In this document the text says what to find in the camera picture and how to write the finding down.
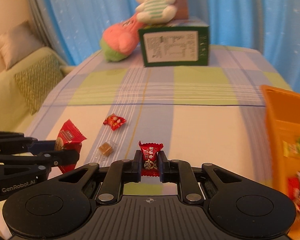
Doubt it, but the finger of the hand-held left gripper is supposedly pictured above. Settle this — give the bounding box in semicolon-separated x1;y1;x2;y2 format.
0;130;58;153
0;149;80;175

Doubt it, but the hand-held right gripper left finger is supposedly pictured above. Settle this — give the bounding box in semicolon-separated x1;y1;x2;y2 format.
57;150;143;205

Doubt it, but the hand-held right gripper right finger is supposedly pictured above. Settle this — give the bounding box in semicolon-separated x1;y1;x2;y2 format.
158;151;243;205

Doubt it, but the red white patterned candy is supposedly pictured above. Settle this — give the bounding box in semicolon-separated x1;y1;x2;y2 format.
139;141;164;178

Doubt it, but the large red snack packet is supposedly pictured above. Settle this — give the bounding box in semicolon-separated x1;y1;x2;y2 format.
55;119;87;173

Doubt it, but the orange plastic basket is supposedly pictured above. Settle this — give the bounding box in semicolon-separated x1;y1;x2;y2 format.
261;85;300;240

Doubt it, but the yellow green snack packet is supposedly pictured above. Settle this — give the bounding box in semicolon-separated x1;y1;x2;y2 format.
282;140;300;158

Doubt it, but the brown candy in clear wrapper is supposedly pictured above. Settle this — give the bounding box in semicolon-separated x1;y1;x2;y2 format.
95;141;118;158

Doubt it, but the small red candy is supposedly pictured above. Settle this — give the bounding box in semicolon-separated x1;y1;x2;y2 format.
287;176;300;200
103;114;127;131

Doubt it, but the light green sofa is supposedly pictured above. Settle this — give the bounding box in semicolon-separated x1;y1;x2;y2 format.
0;46;75;205

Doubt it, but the green zigzag cushion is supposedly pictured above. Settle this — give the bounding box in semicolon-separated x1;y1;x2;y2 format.
14;54;64;115

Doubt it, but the plain beige cushion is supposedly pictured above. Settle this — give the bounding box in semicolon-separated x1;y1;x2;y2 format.
0;20;49;70

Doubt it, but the green carton with white label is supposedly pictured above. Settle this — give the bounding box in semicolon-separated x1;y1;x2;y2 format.
137;17;210;67

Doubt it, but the pink and green plush toy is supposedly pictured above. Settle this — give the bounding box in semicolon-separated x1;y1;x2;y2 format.
101;14;147;62

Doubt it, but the grey starry curtain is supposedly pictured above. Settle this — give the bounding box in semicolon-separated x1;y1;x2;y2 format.
25;0;73;65

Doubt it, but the white bunny plush toy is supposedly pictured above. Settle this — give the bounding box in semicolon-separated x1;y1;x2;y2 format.
134;0;177;25

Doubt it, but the blue starry curtain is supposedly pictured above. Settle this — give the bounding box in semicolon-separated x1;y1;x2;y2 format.
44;0;300;65

